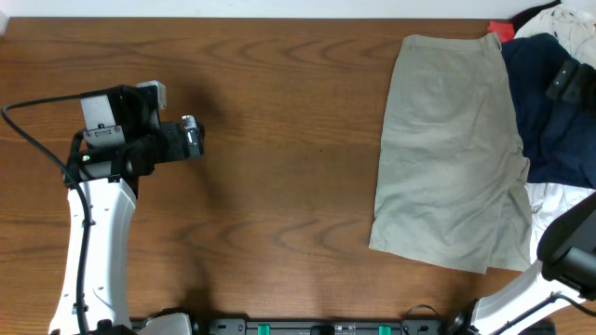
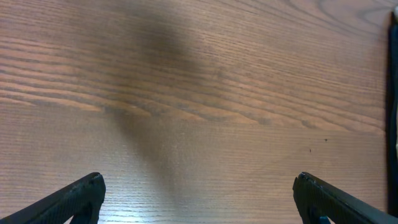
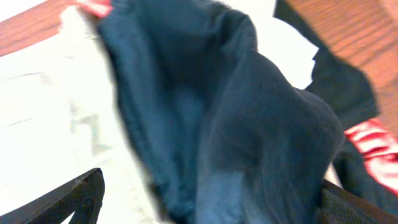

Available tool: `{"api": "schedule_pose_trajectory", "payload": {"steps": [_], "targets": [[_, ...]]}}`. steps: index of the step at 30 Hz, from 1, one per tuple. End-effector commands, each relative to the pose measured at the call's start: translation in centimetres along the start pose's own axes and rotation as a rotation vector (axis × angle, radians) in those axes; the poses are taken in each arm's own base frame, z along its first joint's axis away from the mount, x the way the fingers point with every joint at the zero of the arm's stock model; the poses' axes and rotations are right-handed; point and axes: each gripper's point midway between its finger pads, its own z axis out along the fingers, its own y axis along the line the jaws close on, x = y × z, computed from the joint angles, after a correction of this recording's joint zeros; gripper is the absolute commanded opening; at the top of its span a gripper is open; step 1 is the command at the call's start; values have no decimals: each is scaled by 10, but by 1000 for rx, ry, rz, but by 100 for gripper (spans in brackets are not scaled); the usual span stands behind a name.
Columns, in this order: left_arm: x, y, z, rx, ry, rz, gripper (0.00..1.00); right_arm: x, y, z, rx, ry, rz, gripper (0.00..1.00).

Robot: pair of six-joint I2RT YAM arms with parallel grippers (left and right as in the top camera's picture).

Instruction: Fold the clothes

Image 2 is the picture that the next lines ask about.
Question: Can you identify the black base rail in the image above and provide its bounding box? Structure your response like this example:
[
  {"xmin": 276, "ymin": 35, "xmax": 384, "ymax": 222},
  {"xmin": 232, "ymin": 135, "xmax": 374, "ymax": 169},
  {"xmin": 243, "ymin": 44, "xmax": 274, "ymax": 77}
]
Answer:
[{"xmin": 386, "ymin": 5, "xmax": 397, "ymax": 217}]

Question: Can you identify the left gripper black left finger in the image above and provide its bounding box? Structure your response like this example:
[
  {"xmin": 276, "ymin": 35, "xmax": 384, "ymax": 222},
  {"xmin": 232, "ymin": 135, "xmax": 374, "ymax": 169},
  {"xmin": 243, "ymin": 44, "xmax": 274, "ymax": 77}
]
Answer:
[{"xmin": 1, "ymin": 172, "xmax": 106, "ymax": 224}]

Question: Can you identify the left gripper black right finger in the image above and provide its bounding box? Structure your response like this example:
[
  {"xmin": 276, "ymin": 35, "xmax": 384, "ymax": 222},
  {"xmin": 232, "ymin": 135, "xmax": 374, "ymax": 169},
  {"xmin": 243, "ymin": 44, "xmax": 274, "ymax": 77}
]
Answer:
[{"xmin": 292, "ymin": 172, "xmax": 397, "ymax": 224}]

